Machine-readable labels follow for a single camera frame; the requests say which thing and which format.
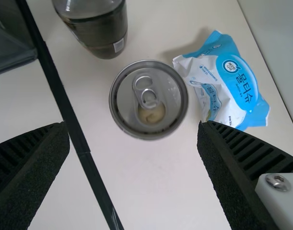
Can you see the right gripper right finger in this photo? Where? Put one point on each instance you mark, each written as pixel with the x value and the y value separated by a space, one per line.
pixel 235 172

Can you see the white and blue wipes pack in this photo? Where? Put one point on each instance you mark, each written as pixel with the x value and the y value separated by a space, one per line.
pixel 232 79

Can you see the dark coffee bottle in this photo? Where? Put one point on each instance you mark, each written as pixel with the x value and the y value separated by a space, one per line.
pixel 96 28

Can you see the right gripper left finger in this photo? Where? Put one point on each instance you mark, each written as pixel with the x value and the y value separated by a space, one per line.
pixel 24 172

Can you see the black strip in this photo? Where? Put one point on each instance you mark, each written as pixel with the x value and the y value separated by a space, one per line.
pixel 65 107

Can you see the purple can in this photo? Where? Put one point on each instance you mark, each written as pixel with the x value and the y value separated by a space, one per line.
pixel 149 100

